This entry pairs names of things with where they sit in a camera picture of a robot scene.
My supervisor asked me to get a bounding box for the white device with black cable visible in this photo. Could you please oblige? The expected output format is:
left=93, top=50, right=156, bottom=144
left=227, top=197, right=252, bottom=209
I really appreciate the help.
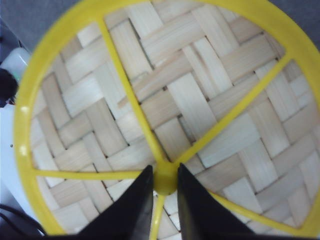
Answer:
left=0, top=47, right=31, bottom=108

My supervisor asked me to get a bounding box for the woven bamboo steamer lid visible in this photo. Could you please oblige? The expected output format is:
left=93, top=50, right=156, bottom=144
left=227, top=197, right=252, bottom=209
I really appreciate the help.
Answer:
left=14, top=0, right=320, bottom=240

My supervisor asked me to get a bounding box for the black cable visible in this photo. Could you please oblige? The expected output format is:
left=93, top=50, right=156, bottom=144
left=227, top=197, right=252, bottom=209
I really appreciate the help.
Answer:
left=0, top=203, right=47, bottom=237

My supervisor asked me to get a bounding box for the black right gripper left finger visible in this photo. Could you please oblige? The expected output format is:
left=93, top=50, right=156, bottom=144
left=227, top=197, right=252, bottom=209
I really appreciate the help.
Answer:
left=46, top=165, right=153, bottom=240

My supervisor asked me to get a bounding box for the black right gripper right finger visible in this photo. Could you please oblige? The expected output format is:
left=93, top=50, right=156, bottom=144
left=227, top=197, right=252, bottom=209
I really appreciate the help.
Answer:
left=177, top=164, right=282, bottom=240

